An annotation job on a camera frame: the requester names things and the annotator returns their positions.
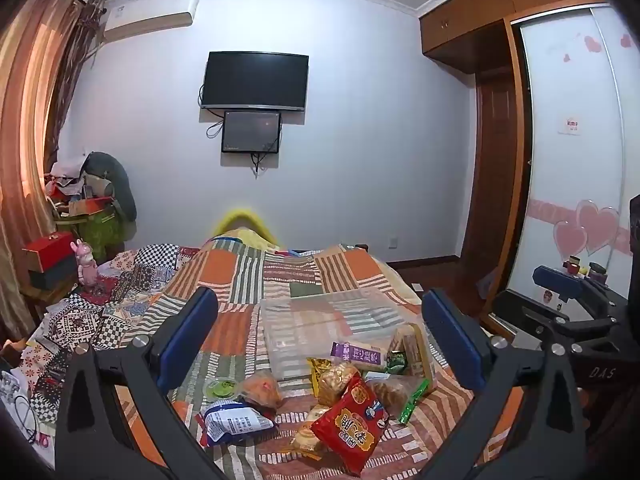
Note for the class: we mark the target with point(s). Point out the red label paper note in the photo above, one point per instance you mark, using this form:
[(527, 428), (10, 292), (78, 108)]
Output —
[(572, 125)]

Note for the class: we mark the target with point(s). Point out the blue white snack packet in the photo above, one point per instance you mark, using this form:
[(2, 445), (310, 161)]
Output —
[(235, 422)]

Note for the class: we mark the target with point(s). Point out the green jelly cup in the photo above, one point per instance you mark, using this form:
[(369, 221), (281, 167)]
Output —
[(220, 387)]

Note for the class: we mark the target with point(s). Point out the white heart-print wardrobe door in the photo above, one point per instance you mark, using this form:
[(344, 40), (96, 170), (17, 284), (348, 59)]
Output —
[(575, 170)]

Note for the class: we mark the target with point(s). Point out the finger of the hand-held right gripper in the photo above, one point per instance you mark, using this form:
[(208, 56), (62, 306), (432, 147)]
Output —
[(520, 315), (555, 280)]

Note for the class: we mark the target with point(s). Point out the orange flat box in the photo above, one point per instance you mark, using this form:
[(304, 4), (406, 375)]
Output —
[(87, 205)]

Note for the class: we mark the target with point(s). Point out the small cartoon sticker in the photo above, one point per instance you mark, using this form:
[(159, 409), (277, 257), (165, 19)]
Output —
[(550, 296)]

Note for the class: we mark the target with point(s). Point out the wooden nightstand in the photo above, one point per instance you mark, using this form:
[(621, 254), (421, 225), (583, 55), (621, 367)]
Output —
[(50, 300)]

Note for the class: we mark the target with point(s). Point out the small black wall monitor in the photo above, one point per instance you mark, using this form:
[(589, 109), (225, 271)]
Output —
[(250, 132)]

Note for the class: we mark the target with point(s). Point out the checkered floral patchwork quilt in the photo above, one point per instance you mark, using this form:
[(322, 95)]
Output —
[(125, 272)]

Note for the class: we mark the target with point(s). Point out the clear sliced bread packet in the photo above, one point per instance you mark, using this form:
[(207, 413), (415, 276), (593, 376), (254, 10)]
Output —
[(412, 342)]

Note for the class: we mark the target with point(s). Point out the white air conditioner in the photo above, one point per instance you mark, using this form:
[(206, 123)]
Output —
[(150, 15)]

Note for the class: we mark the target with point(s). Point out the dark box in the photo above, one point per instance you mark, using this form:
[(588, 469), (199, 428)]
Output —
[(42, 278)]

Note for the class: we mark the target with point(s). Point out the clear plastic storage container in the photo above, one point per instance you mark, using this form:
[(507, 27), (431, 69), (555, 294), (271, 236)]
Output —
[(320, 320)]

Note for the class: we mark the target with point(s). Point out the orange sheer curtain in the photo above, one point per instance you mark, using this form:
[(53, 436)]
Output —
[(30, 135)]

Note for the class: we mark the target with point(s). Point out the yellow plush pillow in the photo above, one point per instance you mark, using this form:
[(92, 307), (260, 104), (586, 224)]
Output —
[(245, 220)]

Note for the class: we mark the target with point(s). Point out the brown wooden door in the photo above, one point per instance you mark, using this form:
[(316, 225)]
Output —
[(492, 170)]

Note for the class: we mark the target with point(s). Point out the orange label rice cracker packet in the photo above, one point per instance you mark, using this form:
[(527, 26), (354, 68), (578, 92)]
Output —
[(307, 437)]

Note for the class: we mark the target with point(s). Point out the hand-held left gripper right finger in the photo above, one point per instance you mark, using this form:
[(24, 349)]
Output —
[(452, 341)]

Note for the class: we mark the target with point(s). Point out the small green snack packet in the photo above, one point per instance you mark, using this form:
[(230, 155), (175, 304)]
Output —
[(397, 362)]

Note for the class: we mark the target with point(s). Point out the pink rabbit toy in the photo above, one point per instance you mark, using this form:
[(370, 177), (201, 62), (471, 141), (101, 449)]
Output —
[(85, 260)]

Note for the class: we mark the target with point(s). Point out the white wall socket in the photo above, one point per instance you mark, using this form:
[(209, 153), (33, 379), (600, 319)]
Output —
[(393, 243)]

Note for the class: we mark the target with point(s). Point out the red snack packet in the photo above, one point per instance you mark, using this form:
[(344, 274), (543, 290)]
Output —
[(350, 425)]

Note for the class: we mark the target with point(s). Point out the black wall television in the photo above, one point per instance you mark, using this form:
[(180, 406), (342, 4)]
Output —
[(255, 80)]

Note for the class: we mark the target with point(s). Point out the caramel puffed rice snack packet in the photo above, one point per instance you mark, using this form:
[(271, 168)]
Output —
[(336, 384)]

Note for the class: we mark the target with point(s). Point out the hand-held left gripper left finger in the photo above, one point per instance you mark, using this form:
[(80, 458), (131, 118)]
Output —
[(192, 330)]

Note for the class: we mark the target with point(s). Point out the grey bag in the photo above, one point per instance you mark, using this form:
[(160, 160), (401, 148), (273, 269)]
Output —
[(112, 180)]

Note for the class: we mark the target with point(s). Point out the purple white snack stick packet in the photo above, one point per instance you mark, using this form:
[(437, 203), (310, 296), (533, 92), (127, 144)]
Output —
[(357, 352)]

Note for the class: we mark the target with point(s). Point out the brown patterned curtain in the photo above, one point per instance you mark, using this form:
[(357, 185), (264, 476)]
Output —
[(82, 60)]

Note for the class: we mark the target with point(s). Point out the small dark jar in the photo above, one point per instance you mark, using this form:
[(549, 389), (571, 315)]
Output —
[(596, 271)]

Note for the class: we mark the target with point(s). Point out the red box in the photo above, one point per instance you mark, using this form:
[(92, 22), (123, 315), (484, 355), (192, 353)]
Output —
[(50, 250)]

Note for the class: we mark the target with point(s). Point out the brown twists packet green edge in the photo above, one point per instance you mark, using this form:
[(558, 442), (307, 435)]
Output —
[(392, 395)]

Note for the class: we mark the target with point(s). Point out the wooden overhead cabinet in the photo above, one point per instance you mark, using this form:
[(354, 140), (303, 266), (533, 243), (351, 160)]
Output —
[(470, 20)]

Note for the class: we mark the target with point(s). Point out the white crumpled clothes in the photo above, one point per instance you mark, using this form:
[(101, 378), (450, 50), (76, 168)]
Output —
[(70, 167)]

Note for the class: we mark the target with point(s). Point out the striped patchwork quilt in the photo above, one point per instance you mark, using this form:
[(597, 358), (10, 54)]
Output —
[(235, 270)]

